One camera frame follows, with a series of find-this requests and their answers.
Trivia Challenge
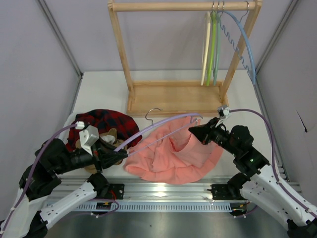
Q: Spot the purple clothes hanger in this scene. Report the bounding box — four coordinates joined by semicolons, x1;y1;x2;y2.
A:
114;113;204;156

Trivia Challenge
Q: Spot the pink skirt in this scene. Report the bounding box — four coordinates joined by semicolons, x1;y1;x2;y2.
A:
123;117;223;184

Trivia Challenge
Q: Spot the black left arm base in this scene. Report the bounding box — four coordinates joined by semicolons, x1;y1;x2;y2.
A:
106;183;125;200

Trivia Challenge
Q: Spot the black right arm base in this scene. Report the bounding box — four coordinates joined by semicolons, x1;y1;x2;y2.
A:
208;183;239;200

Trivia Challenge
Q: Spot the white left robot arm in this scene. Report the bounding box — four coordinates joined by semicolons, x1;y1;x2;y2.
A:
0;139;128;238

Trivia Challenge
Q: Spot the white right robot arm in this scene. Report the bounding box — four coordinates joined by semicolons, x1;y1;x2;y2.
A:
188;118;317;238

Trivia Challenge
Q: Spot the lime green clothes hanger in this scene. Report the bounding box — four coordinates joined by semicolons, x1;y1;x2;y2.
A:
207;11;217;82

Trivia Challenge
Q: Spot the cream clothes hanger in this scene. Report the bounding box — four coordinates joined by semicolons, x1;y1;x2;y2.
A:
200;11;214;86

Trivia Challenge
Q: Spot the light blue clothes hanger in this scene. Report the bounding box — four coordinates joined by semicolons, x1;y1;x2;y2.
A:
220;0;262;88

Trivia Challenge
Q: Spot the grey-green clothes hanger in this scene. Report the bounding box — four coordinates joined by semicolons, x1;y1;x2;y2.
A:
213;11;221;86

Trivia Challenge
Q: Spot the tan brown garment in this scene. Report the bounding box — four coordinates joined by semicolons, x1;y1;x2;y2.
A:
71;126;127;174

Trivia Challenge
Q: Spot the red plaid garment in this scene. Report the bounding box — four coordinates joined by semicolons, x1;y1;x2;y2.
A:
72;109;140;146

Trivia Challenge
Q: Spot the wooden clothes rack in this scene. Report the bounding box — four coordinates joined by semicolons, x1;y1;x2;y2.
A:
107;0;263;118

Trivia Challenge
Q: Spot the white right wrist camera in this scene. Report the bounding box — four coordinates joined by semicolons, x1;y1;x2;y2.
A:
216;105;230;127

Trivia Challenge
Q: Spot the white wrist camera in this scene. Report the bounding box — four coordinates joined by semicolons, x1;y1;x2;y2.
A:
75;121;99;156
216;105;230;127

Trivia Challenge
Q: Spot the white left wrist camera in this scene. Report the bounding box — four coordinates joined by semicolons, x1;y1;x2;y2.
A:
75;121;99;156

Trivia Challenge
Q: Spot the white slotted cable duct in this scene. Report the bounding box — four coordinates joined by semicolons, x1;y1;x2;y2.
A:
73;201;232;213

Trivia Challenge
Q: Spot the aluminium mounting rail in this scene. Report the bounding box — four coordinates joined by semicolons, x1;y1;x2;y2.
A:
42;175;305;205

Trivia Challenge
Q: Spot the black hanging cable tie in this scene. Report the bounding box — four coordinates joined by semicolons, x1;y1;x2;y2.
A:
296;110;308;133

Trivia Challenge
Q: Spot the right aluminium frame post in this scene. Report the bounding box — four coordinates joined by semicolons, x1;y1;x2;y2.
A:
255;0;299;75

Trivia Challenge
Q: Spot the aluminium frame post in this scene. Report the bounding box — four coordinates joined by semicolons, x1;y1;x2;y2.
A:
255;0;299;75
37;0;84;78

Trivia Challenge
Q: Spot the left aluminium frame post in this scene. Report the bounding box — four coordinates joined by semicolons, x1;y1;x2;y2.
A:
37;0;84;78

